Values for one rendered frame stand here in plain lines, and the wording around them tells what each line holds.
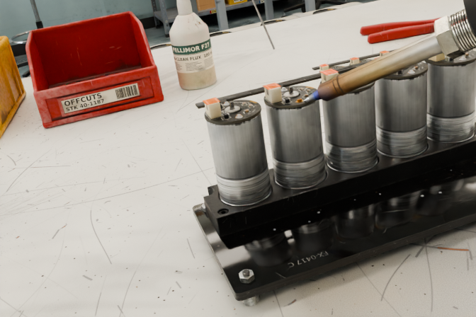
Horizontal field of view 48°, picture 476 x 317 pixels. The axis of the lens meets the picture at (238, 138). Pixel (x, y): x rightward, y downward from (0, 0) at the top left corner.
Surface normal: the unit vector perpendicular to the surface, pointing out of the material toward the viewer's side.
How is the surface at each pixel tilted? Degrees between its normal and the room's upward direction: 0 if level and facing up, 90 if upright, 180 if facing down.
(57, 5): 90
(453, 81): 90
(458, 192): 0
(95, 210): 0
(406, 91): 90
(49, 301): 0
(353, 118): 90
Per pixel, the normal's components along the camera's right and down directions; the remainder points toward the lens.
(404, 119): -0.07, 0.42
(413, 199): -0.15, -0.90
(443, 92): -0.56, 0.41
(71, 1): 0.32, 0.35
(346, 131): -0.32, 0.43
